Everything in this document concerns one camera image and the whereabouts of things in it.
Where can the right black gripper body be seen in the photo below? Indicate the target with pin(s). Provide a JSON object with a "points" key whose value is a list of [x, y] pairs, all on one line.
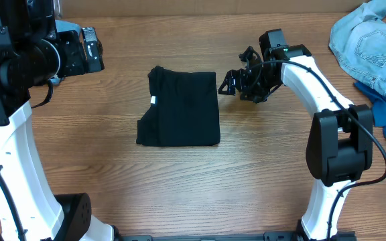
{"points": [[246, 79]]}

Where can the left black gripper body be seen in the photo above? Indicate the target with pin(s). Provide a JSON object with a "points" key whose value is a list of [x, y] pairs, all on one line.
{"points": [[90, 49]]}

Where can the black t-shirt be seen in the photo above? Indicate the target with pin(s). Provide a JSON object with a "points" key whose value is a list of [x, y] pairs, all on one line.
{"points": [[183, 110]]}

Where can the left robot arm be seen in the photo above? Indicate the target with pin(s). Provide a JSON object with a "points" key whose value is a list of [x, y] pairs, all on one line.
{"points": [[37, 48]]}

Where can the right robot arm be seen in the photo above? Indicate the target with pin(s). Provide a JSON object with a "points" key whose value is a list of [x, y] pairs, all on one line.
{"points": [[337, 151]]}

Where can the folded blue jeans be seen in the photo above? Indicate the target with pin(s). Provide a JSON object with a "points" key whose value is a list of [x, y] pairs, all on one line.
{"points": [[62, 26]]}

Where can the light blue denim jeans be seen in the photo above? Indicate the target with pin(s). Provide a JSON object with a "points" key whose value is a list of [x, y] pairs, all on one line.
{"points": [[358, 41]]}

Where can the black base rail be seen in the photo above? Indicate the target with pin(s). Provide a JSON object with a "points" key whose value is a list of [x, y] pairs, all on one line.
{"points": [[206, 237]]}

